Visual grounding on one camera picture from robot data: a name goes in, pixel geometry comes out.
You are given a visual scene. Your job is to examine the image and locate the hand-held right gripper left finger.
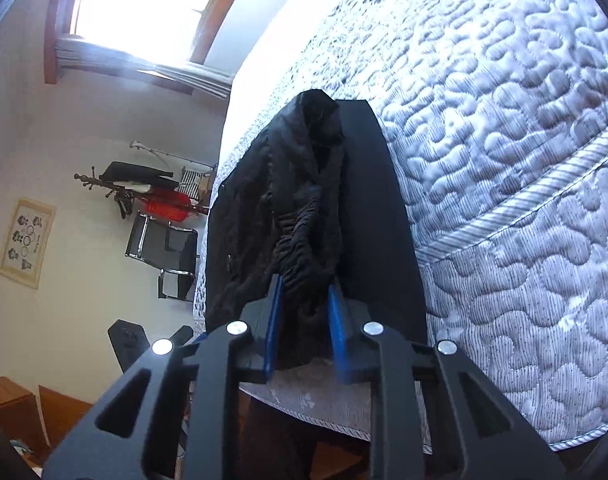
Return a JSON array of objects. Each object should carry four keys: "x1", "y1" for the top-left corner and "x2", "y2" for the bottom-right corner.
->
[{"x1": 43, "y1": 274, "x2": 285, "y2": 480}]

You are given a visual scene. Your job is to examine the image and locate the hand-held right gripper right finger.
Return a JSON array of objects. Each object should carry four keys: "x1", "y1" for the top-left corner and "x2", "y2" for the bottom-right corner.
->
[{"x1": 328, "y1": 282, "x2": 567, "y2": 480}]

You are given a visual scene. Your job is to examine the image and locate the black pants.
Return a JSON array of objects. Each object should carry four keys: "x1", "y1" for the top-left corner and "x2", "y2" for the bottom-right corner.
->
[{"x1": 204, "y1": 89, "x2": 429, "y2": 372}]

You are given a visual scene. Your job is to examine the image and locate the black metal chair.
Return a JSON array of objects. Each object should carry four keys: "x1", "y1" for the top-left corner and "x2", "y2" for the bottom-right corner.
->
[{"x1": 125, "y1": 212, "x2": 199, "y2": 303}]

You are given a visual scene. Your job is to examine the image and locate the red bag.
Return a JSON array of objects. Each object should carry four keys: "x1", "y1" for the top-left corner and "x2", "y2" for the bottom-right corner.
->
[{"x1": 139, "y1": 189, "x2": 192, "y2": 222}]

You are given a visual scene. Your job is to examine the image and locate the wooden cabinet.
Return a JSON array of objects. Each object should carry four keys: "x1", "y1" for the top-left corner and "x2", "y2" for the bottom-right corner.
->
[{"x1": 0, "y1": 375, "x2": 95, "y2": 466}]

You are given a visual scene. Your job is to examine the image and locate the striped cloth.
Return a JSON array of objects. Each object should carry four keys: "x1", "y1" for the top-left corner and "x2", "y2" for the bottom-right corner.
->
[{"x1": 176, "y1": 167, "x2": 207, "y2": 196}]

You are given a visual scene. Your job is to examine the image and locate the wooden coat rack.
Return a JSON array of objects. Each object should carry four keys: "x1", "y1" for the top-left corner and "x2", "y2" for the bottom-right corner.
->
[{"x1": 74, "y1": 160, "x2": 215, "y2": 221}]

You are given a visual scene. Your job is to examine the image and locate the black hanging garment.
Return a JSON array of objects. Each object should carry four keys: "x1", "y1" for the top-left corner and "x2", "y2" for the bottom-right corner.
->
[{"x1": 99, "y1": 161, "x2": 175, "y2": 187}]

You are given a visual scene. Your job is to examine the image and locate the white drying rack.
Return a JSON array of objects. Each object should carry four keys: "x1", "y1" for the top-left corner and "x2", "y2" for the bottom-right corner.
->
[{"x1": 130, "y1": 140, "x2": 215, "y2": 172}]

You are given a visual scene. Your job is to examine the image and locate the quilted grey mattress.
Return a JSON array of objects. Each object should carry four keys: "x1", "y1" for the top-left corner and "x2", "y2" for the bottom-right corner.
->
[{"x1": 191, "y1": 0, "x2": 608, "y2": 453}]

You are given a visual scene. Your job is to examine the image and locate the white curtain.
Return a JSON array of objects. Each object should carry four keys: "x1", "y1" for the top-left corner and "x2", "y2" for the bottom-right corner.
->
[{"x1": 54, "y1": 35, "x2": 232, "y2": 99}]

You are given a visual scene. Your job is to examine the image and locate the wooden framed window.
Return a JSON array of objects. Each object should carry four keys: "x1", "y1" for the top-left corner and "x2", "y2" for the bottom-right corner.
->
[{"x1": 44, "y1": 0, "x2": 262, "y2": 96}]

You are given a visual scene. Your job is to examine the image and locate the wall poster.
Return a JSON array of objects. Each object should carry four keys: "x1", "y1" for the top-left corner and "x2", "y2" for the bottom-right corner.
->
[{"x1": 0, "y1": 199, "x2": 57, "y2": 290}]

